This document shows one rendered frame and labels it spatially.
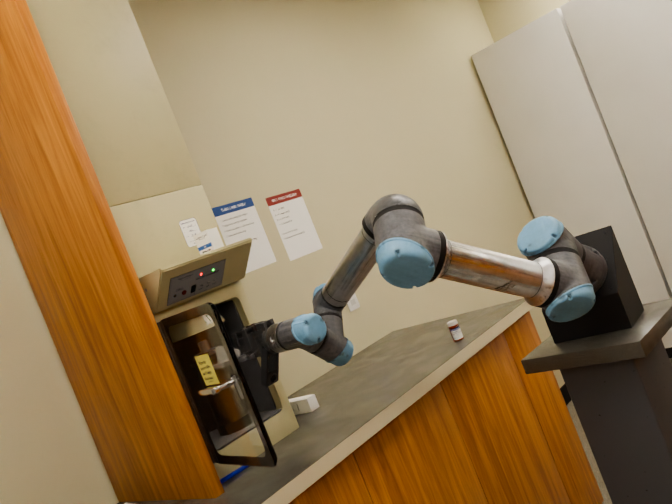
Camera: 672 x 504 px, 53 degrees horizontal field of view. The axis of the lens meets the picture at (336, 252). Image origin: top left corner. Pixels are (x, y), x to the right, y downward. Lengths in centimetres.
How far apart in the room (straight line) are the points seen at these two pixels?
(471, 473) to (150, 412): 99
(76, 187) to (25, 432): 72
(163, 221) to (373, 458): 85
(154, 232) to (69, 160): 29
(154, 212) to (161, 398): 50
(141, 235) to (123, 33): 60
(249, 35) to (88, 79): 126
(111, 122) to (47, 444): 92
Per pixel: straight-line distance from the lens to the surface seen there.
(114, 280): 175
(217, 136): 273
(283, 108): 304
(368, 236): 156
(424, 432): 205
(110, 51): 206
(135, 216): 187
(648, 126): 422
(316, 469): 169
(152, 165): 196
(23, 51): 188
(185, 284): 181
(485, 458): 228
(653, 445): 189
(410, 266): 140
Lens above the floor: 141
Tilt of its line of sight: 1 degrees down
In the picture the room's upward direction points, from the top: 22 degrees counter-clockwise
